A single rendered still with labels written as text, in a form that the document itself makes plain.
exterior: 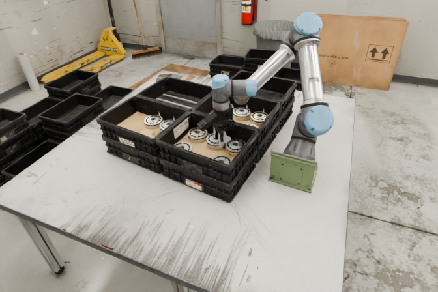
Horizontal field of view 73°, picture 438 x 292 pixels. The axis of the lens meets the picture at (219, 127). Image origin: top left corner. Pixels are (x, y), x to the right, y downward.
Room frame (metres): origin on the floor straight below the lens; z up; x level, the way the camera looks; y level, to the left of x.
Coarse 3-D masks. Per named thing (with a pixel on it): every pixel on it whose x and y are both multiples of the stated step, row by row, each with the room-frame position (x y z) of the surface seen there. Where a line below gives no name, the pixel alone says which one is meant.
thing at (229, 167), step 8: (192, 112) 1.33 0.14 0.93; (168, 128) 1.19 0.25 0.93; (248, 128) 1.16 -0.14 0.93; (160, 136) 1.12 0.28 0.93; (256, 136) 1.11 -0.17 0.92; (160, 144) 1.07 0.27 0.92; (168, 144) 1.06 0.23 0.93; (248, 144) 1.04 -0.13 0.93; (176, 152) 1.03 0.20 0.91; (184, 152) 1.00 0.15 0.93; (192, 152) 1.00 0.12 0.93; (240, 152) 0.99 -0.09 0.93; (200, 160) 0.96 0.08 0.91; (208, 160) 0.94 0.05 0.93; (216, 160) 0.94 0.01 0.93; (232, 160) 0.93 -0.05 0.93; (224, 168) 0.90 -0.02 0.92; (232, 168) 0.91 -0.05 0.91
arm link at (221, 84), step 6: (216, 78) 1.15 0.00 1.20; (222, 78) 1.15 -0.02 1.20; (228, 78) 1.15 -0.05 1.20; (216, 84) 1.13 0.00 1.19; (222, 84) 1.13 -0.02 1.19; (228, 84) 1.14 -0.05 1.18; (216, 90) 1.13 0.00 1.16; (222, 90) 1.13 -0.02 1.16; (228, 90) 1.13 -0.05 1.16; (216, 96) 1.13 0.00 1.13; (222, 96) 1.13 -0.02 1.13; (228, 96) 1.14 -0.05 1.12; (216, 102) 1.13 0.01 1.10; (222, 102) 1.13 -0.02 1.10
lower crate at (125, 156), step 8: (112, 144) 1.26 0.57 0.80; (120, 144) 1.22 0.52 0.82; (112, 152) 1.28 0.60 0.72; (120, 152) 1.25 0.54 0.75; (128, 152) 1.21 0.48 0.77; (136, 152) 1.17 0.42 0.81; (128, 160) 1.21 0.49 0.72; (136, 160) 1.18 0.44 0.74; (144, 160) 1.15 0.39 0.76; (152, 160) 1.13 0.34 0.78; (152, 168) 1.14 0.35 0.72; (160, 168) 1.12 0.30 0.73
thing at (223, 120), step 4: (228, 108) 1.16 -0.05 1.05; (232, 108) 1.16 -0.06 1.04; (216, 112) 1.13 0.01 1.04; (220, 112) 1.13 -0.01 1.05; (224, 112) 1.13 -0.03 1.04; (228, 112) 1.16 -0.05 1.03; (232, 112) 1.16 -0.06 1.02; (224, 116) 1.15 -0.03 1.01; (228, 116) 1.16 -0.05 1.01; (232, 116) 1.17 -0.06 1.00; (220, 120) 1.14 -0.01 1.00; (224, 120) 1.15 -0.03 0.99; (228, 120) 1.15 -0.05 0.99; (232, 120) 1.15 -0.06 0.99; (216, 124) 1.14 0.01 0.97; (220, 124) 1.13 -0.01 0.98; (224, 124) 1.13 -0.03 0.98; (228, 124) 1.15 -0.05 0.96; (216, 128) 1.14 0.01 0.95; (224, 128) 1.14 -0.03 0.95; (228, 128) 1.15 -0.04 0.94; (232, 128) 1.15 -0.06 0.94
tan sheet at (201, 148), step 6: (186, 138) 1.24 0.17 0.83; (192, 144) 1.19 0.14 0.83; (198, 144) 1.18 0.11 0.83; (204, 144) 1.18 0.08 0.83; (198, 150) 1.14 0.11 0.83; (204, 150) 1.13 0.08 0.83; (210, 150) 1.13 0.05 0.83; (216, 150) 1.13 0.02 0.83; (222, 150) 1.13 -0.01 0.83; (210, 156) 1.08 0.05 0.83; (234, 156) 1.08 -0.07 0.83
